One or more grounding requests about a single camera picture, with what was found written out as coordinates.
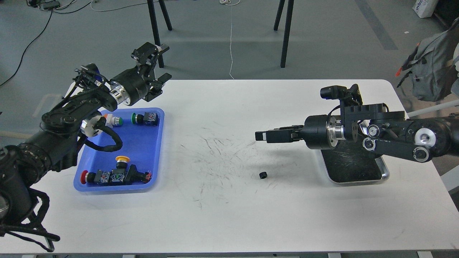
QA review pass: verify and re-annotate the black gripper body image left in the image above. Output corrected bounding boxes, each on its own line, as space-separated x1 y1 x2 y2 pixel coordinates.
109 68 156 106

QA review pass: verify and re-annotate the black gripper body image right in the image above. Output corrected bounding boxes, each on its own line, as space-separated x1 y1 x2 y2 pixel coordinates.
303 115 345 149

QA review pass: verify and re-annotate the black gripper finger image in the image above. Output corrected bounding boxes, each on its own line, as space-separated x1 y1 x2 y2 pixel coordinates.
131 42 170 74
255 125 304 143
143 72 172 102

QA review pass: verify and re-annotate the silver metal tray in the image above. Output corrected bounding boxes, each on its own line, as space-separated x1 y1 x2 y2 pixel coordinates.
320 122 390 186

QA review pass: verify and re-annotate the blue plastic tray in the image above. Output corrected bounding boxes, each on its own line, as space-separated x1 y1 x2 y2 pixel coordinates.
73 107 165 192

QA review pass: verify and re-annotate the yellow mushroom push button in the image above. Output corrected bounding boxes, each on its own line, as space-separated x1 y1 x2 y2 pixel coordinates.
115 156 131 170

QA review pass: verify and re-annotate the grey backpack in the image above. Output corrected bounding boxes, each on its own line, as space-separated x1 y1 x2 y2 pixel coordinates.
396 18 459 102

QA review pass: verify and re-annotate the black stand leg right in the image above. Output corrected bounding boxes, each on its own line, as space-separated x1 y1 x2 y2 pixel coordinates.
273 0 294 68

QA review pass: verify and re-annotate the white box corner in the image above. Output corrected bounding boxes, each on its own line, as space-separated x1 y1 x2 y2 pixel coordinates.
412 0 438 18

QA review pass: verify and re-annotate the green push button switch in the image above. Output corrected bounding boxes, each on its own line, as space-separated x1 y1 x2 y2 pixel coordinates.
131 112 160 127

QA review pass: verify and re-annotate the white switch orange green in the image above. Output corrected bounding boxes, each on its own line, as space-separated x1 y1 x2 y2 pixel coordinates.
103 113 123 128

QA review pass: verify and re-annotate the black switch block red connector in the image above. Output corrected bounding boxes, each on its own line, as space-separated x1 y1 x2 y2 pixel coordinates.
109 163 152 186

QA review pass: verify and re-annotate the red push button switch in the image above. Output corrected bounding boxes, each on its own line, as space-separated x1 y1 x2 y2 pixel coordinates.
80 170 110 186

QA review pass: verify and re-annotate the white cord on floor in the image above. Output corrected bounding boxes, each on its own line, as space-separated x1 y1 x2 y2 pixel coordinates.
219 0 241 80

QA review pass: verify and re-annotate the black cable on floor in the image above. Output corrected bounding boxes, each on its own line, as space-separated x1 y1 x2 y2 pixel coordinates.
0 0 94 87

